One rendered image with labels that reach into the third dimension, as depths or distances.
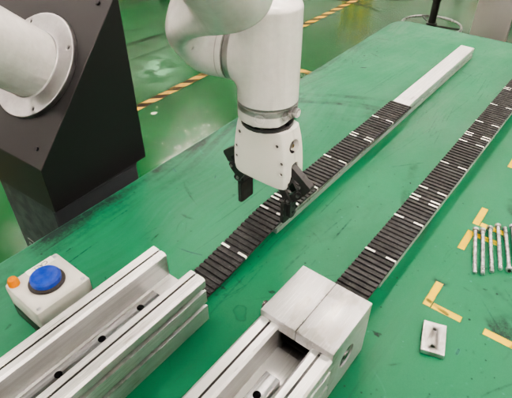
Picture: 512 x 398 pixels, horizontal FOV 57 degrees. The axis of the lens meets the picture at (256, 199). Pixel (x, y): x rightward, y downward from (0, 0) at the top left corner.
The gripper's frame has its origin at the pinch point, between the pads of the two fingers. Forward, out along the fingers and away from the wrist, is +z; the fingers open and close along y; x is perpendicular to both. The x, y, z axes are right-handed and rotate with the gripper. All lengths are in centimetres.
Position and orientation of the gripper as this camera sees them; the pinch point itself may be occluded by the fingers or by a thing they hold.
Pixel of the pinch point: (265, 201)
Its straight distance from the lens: 76.6
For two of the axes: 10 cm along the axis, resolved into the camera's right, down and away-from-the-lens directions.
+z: 0.0, 7.8, 6.3
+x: -6.2, 4.9, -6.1
